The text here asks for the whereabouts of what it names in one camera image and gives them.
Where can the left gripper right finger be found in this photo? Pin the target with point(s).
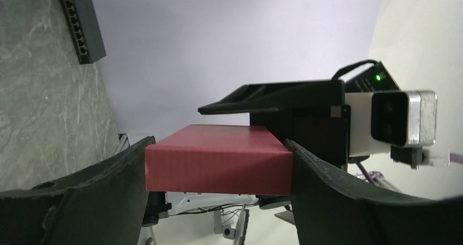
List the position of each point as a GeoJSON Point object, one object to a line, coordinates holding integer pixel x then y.
{"type": "Point", "coordinates": [331, 206]}

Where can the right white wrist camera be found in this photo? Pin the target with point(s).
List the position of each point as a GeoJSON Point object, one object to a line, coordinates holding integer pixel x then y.
{"type": "Point", "coordinates": [382, 119]}

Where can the black ridged tray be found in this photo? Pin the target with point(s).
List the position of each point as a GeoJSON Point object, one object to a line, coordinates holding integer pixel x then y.
{"type": "Point", "coordinates": [84, 30]}

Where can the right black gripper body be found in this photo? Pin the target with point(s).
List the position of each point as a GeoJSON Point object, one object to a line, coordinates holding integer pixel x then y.
{"type": "Point", "coordinates": [322, 130]}

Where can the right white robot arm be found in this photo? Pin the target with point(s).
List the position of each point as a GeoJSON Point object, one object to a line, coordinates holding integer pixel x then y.
{"type": "Point", "coordinates": [364, 76]}

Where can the red paper box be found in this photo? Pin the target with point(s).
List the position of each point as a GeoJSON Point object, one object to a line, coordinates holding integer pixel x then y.
{"type": "Point", "coordinates": [219, 159]}

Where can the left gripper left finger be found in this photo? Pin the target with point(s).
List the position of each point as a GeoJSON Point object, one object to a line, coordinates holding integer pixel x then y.
{"type": "Point", "coordinates": [101, 204]}

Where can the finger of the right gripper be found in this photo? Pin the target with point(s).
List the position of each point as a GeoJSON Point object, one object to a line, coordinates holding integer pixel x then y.
{"type": "Point", "coordinates": [270, 97]}

